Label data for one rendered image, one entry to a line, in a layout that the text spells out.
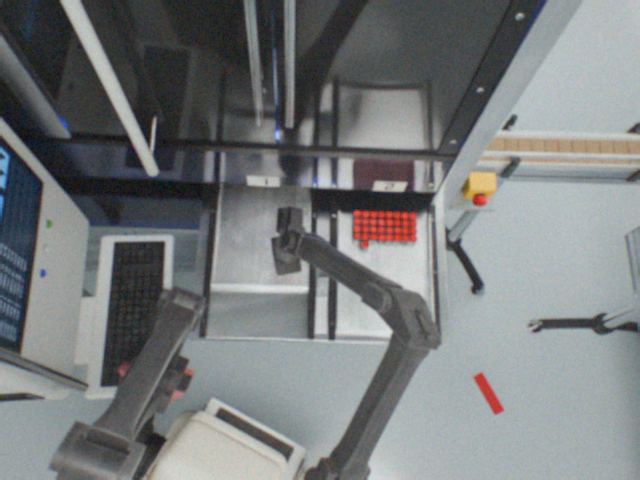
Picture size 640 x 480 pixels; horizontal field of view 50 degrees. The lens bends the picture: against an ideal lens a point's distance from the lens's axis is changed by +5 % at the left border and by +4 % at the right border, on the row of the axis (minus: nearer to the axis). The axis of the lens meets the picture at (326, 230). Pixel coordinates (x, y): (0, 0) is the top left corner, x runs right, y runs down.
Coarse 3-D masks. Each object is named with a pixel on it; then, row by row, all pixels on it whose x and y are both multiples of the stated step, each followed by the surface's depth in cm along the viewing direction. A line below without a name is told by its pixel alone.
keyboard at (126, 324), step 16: (128, 256) 186; (144, 256) 187; (160, 256) 187; (112, 272) 185; (128, 272) 184; (144, 272) 185; (160, 272) 186; (112, 288) 183; (128, 288) 183; (144, 288) 183; (160, 288) 184; (112, 304) 181; (128, 304) 181; (144, 304) 182; (112, 320) 180; (128, 320) 180; (144, 320) 180; (112, 336) 178; (128, 336) 178; (144, 336) 179; (112, 352) 177; (112, 368) 176; (112, 384) 175
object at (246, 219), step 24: (240, 192) 188; (264, 192) 189; (288, 192) 189; (216, 216) 182; (240, 216) 186; (264, 216) 186; (216, 240) 181; (240, 240) 183; (264, 240) 184; (216, 264) 181; (240, 264) 181; (264, 264) 181; (264, 288) 179; (288, 288) 179
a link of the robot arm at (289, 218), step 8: (280, 208) 161; (288, 208) 160; (296, 208) 160; (280, 216) 160; (288, 216) 159; (296, 216) 159; (280, 224) 160; (288, 224) 157; (296, 224) 159; (288, 240) 152; (280, 248) 155
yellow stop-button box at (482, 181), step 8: (480, 168) 179; (488, 168) 179; (472, 176) 178; (480, 176) 178; (488, 176) 178; (464, 184) 182; (472, 184) 177; (480, 184) 177; (488, 184) 177; (464, 192) 182; (472, 192) 178; (480, 192) 178; (488, 192) 178; (488, 200) 183
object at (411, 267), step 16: (352, 224) 187; (352, 256) 184; (368, 256) 184; (384, 256) 184; (400, 256) 185; (416, 256) 185; (384, 272) 183; (400, 272) 183; (416, 272) 183; (416, 288) 182; (432, 288) 179; (352, 304) 179; (432, 304) 177; (352, 320) 178; (368, 320) 178
